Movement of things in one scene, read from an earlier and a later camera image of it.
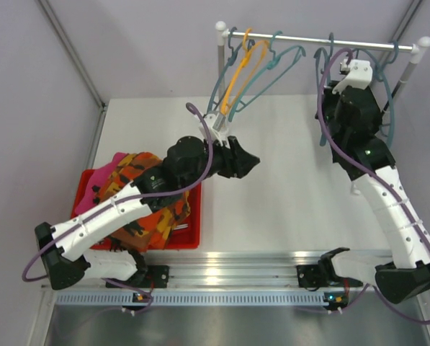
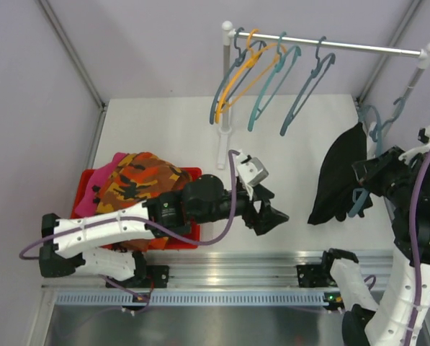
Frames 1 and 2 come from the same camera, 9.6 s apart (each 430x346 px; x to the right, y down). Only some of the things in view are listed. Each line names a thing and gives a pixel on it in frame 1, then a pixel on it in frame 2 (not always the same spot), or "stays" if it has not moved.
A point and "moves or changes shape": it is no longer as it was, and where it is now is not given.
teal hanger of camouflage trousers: (328, 81) → (301, 88)
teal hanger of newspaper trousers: (233, 60) → (242, 55)
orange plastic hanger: (224, 107) moves or changes shape
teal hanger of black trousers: (378, 73) → (360, 195)
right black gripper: (328, 96) → (367, 171)
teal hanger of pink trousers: (279, 63) → (281, 54)
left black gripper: (238, 163) → (267, 217)
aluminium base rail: (242, 269) stays
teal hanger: (381, 70) → (403, 100)
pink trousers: (89, 195) stays
